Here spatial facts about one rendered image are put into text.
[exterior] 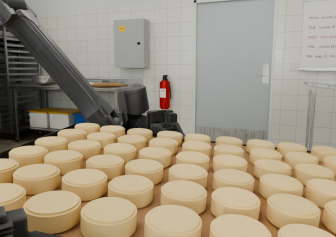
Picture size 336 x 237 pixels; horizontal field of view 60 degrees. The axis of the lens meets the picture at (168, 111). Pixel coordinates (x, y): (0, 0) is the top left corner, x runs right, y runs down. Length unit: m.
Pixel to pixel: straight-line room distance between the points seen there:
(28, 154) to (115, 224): 0.21
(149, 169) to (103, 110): 0.37
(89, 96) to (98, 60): 4.21
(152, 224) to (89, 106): 0.50
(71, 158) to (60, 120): 4.23
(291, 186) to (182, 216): 0.16
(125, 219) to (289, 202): 0.17
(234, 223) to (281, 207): 0.06
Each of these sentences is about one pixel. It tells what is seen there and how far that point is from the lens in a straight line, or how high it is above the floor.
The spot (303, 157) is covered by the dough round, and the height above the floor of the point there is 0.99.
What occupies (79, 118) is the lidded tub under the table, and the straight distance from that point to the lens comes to 4.41.
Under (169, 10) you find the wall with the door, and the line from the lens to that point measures 4.44.
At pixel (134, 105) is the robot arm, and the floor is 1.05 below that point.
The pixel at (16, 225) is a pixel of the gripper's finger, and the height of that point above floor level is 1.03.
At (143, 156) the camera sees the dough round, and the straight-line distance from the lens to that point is 0.43.
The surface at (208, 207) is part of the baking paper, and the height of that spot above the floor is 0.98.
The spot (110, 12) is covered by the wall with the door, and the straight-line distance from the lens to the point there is 4.87.
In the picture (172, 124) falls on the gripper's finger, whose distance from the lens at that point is 0.65.
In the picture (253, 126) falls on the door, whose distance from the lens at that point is 4.19.
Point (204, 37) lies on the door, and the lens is 4.25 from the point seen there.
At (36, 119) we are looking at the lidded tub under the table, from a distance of 4.96.
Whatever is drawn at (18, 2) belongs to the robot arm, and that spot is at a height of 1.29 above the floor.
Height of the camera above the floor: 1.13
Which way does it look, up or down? 8 degrees down
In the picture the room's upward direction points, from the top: straight up
